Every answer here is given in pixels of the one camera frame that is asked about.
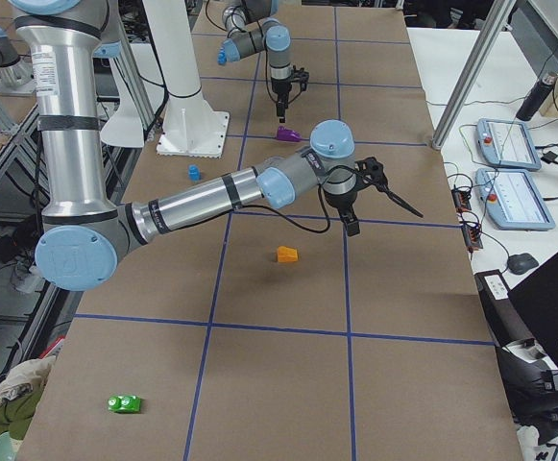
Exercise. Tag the green block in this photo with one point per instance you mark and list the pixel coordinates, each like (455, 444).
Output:
(124, 404)

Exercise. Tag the near teach pendant tablet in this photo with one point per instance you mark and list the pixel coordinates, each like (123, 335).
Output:
(511, 199)

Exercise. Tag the orange trapezoid block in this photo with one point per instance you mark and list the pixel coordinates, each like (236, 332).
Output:
(286, 254)

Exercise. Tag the teach pendant tablet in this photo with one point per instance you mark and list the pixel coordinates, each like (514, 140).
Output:
(511, 199)
(507, 144)

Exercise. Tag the long blue block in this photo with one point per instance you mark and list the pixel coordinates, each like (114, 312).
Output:
(222, 57)

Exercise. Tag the small blue block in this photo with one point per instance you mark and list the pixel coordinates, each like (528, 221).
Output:
(194, 173)

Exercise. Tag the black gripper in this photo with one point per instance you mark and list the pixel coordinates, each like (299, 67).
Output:
(342, 204)
(280, 88)

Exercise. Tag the aluminium frame post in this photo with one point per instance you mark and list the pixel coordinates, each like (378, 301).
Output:
(495, 22)

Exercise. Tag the grey computer mouse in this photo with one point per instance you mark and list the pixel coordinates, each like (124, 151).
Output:
(519, 264)

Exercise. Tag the white central pillar base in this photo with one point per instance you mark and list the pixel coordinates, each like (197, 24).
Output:
(190, 126)

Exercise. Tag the purple trapezoid block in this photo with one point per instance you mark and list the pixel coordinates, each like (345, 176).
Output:
(284, 134)

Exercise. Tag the black water bottle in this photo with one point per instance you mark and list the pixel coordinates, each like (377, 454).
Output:
(536, 96)

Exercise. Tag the far teach pendant tablet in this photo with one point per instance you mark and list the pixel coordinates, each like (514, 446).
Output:
(507, 144)

